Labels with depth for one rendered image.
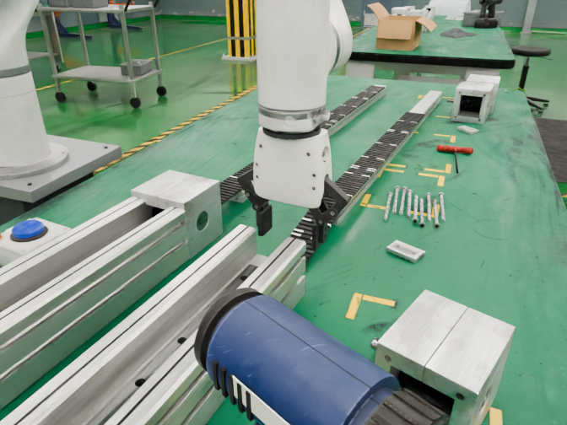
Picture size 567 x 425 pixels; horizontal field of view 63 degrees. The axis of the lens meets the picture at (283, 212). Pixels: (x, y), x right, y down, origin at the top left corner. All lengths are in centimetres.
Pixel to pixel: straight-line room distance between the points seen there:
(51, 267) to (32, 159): 48
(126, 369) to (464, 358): 30
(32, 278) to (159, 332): 19
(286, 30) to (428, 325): 33
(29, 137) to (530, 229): 95
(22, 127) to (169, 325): 65
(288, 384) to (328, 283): 43
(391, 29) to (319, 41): 217
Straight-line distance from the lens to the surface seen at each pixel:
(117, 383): 48
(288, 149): 58
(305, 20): 54
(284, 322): 26
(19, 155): 107
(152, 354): 50
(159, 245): 65
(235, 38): 713
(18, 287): 62
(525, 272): 76
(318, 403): 23
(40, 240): 72
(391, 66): 272
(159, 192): 71
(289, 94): 55
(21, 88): 105
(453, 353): 44
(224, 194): 83
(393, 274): 69
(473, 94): 143
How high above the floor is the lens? 117
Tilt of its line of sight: 28 degrees down
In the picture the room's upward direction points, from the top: straight up
